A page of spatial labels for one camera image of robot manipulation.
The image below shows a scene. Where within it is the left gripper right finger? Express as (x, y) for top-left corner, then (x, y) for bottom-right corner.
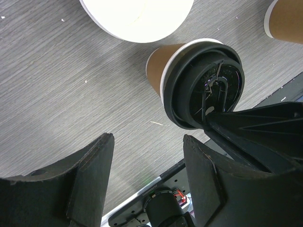
(183, 135), (303, 227)

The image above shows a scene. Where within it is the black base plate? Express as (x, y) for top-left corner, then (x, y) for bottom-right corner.
(107, 75), (303, 227)

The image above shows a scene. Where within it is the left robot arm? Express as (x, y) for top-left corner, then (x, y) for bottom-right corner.
(0, 133), (303, 227)

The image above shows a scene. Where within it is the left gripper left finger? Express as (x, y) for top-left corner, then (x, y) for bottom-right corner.
(0, 133), (115, 227)

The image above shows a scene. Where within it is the black lid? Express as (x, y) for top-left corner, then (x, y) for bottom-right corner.
(163, 41), (245, 130)

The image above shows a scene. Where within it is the stack of paper cups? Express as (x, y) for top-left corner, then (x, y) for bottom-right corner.
(80, 0), (194, 44)

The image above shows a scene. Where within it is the paper cup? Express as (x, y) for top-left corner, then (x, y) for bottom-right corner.
(264, 0), (303, 44)
(145, 38), (222, 104)

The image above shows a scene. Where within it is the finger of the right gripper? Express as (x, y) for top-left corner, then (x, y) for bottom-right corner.
(205, 102), (303, 174)

